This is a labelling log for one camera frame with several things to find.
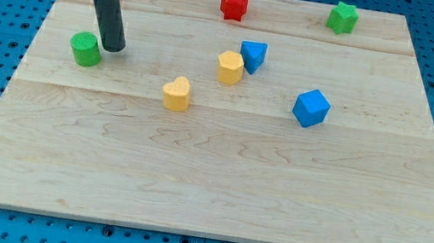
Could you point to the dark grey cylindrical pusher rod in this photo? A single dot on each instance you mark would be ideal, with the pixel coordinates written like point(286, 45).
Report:
point(110, 24)

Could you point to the yellow heart block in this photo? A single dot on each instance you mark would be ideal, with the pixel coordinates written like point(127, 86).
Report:
point(176, 94)

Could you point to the green cylinder block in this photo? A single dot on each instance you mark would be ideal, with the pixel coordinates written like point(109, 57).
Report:
point(85, 49)

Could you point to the red star block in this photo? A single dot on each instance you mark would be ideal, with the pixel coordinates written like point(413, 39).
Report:
point(233, 9)

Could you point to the yellow hexagon block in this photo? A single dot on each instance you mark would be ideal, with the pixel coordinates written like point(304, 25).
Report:
point(230, 67)

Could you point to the blue triangle block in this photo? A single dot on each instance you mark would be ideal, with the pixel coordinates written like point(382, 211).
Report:
point(253, 54)

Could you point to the wooden board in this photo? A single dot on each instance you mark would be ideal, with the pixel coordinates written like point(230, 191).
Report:
point(97, 144)

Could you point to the blue cube block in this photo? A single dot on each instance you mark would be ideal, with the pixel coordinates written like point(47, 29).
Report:
point(310, 108)

